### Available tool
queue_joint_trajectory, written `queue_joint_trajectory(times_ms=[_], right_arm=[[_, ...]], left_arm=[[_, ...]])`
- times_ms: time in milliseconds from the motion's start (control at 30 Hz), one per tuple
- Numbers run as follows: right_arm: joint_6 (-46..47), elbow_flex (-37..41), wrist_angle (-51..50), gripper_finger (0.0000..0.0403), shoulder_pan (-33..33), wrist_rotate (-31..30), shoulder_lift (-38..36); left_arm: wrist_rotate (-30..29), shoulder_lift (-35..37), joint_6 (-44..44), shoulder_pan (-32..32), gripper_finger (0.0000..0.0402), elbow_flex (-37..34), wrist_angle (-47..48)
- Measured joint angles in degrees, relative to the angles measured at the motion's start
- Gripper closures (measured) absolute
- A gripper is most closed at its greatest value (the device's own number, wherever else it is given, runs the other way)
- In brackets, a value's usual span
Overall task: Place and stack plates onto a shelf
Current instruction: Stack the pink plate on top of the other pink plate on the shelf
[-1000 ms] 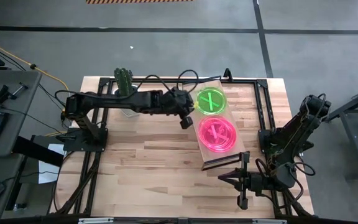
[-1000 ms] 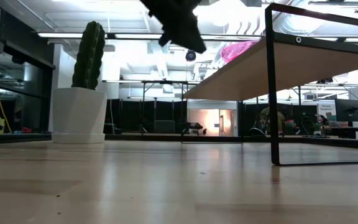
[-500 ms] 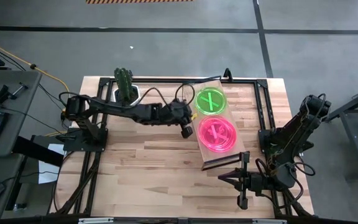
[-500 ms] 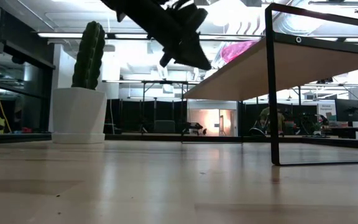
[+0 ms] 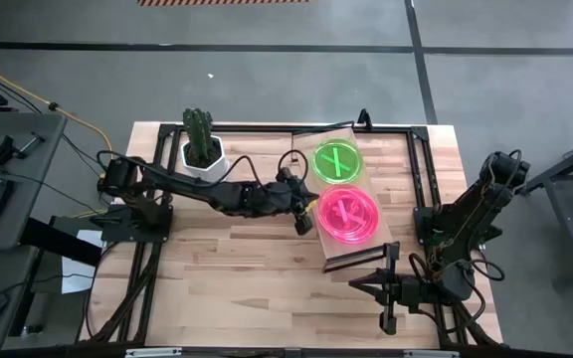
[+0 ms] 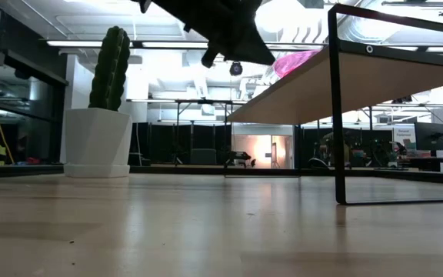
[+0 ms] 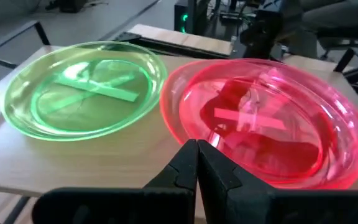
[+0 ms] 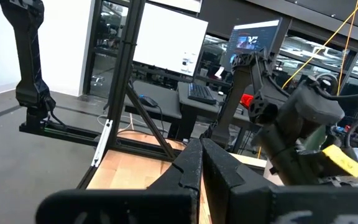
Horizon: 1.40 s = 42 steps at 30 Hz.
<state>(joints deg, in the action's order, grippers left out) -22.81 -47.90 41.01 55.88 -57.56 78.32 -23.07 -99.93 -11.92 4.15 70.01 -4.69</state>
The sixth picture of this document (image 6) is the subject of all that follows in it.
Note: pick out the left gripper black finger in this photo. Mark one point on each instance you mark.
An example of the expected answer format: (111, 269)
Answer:
(210, 57)
(250, 48)

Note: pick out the pink transparent plastic plate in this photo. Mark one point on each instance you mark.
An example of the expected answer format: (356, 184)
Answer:
(292, 61)

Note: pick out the wooden shelf black metal legs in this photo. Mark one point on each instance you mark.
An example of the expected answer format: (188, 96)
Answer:
(379, 81)

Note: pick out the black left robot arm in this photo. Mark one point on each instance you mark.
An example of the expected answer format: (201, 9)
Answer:
(144, 4)

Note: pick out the black background robot arm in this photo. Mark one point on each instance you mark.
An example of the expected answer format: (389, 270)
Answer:
(238, 155)

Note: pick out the grey background chair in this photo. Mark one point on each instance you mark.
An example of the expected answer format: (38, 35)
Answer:
(203, 156)

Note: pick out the green cactus plant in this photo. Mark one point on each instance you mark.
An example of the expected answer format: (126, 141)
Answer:
(110, 69)

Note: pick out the white faceted plant pot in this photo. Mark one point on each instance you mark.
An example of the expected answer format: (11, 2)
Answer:
(96, 142)

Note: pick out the white printed sign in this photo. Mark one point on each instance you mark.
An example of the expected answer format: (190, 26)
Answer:
(404, 136)

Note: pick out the black computer monitor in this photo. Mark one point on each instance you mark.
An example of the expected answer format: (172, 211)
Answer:
(430, 136)

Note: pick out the black ceiling camera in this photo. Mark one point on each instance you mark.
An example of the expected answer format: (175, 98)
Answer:
(236, 69)

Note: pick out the black background workstation frame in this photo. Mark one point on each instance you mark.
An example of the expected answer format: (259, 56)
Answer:
(179, 115)

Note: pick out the silver ventilation duct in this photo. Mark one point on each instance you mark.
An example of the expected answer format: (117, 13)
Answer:
(360, 31)

